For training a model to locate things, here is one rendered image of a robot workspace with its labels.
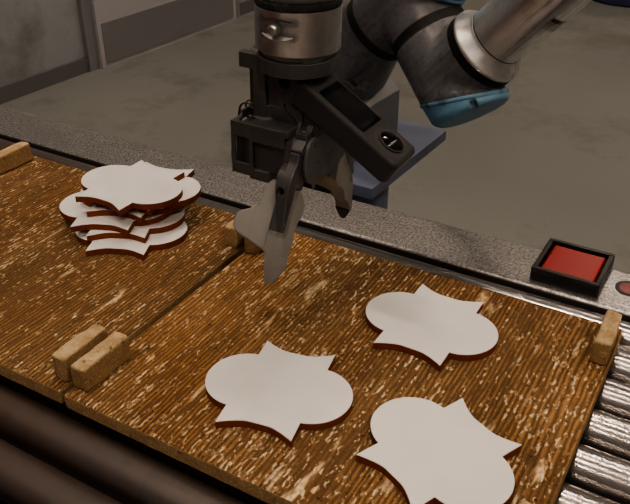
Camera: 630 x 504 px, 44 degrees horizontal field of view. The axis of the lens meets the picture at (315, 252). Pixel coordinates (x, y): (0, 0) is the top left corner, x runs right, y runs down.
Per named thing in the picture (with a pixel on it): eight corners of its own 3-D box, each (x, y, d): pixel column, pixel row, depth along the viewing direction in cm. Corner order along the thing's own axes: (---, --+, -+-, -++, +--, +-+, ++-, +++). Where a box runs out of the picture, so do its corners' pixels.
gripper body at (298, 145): (273, 150, 80) (272, 32, 74) (348, 169, 77) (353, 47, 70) (230, 178, 75) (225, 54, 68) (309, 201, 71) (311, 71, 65)
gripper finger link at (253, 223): (228, 270, 75) (257, 178, 76) (280, 288, 73) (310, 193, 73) (211, 266, 73) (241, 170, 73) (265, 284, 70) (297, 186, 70)
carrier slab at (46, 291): (32, 164, 114) (30, 154, 114) (270, 235, 97) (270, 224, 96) (-205, 280, 88) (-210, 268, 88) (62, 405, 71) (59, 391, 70)
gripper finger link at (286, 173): (281, 233, 74) (308, 145, 74) (297, 238, 73) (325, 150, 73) (258, 225, 70) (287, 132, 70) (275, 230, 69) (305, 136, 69)
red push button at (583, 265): (552, 254, 94) (554, 244, 93) (604, 267, 92) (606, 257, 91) (538, 277, 90) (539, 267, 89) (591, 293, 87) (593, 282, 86)
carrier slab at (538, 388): (275, 237, 97) (275, 226, 96) (620, 341, 79) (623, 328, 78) (65, 408, 71) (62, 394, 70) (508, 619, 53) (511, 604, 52)
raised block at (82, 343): (98, 342, 76) (94, 319, 75) (112, 348, 76) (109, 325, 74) (52, 377, 72) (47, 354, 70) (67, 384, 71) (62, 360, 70)
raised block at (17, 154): (25, 157, 113) (21, 139, 111) (34, 160, 112) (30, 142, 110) (-9, 173, 108) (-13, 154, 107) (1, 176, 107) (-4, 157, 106)
